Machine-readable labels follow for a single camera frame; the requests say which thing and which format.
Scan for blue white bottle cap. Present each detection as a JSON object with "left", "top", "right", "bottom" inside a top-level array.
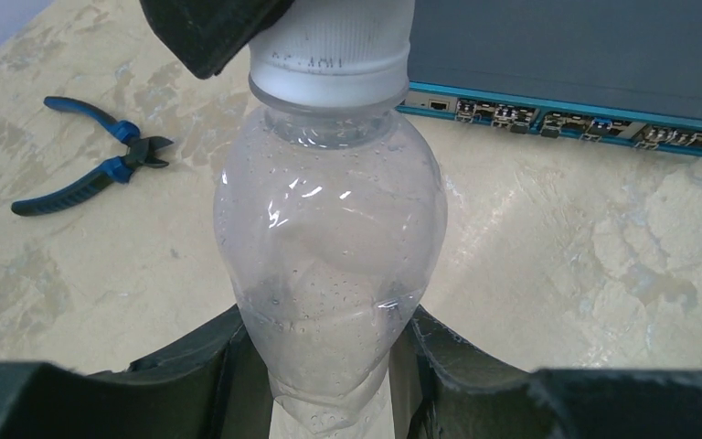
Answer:
[{"left": 249, "top": 0, "right": 415, "bottom": 109}]

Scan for clear plastic bottle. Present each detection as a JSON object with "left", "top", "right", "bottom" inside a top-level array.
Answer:
[{"left": 214, "top": 95, "right": 447, "bottom": 438}]

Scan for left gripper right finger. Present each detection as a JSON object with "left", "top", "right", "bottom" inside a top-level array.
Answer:
[{"left": 389, "top": 308, "right": 702, "bottom": 438}]

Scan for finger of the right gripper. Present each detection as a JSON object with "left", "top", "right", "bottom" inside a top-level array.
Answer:
[{"left": 140, "top": 0, "right": 293, "bottom": 80}]

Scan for dark network switch box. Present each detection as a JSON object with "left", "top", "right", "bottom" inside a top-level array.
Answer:
[{"left": 399, "top": 0, "right": 702, "bottom": 157}]

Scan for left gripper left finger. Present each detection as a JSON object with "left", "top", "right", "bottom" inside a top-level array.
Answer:
[{"left": 0, "top": 307, "right": 273, "bottom": 438}]

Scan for blue handled pliers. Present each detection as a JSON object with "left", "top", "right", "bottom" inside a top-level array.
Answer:
[{"left": 10, "top": 96, "right": 175, "bottom": 218}]

